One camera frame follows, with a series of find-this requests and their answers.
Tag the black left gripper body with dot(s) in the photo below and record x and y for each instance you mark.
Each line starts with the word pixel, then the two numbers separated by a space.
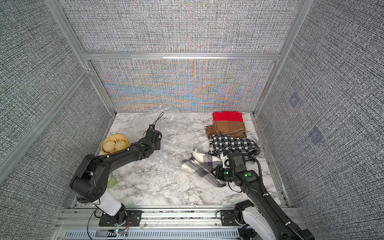
pixel 157 146

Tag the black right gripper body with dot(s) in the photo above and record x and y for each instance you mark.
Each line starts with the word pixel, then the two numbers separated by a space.
pixel 226 174

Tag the clear plastic vacuum bag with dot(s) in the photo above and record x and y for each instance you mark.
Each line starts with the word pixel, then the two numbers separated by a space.
pixel 180 148

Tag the black white houndstooth scarf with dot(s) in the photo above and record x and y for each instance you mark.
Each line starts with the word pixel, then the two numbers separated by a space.
pixel 222 143

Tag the grey cream plaid scarf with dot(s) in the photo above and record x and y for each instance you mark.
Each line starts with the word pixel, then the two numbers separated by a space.
pixel 202 165

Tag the brown striped fringed scarf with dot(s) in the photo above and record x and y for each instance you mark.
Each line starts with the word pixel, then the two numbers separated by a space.
pixel 228 128

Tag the red knitted scarf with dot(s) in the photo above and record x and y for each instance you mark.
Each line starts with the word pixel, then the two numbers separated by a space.
pixel 227 116

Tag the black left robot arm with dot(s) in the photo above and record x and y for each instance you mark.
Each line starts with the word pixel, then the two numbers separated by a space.
pixel 91 177

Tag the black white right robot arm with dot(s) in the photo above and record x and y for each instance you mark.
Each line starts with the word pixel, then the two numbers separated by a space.
pixel 260 211

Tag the white steamed bun right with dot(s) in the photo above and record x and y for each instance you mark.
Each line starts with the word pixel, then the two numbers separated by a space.
pixel 120 145

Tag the white steamed bun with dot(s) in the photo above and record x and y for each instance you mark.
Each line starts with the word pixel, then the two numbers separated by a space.
pixel 109 146
pixel 120 145

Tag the yellow rimmed bamboo steamer basket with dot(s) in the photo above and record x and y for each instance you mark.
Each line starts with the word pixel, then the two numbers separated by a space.
pixel 115 137

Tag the white steamed bun left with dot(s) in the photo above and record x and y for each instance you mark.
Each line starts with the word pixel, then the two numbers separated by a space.
pixel 109 146

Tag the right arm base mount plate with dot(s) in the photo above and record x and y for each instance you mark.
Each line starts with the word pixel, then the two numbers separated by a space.
pixel 229 217

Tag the aluminium front rail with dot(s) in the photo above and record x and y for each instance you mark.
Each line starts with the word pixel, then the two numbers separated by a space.
pixel 152 217

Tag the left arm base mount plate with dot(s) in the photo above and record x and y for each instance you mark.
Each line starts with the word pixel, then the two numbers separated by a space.
pixel 129 218

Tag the aluminium frame corner post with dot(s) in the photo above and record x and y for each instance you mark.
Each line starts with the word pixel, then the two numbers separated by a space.
pixel 69 33

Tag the aluminium right corner post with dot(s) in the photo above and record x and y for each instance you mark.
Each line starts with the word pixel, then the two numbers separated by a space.
pixel 288 43

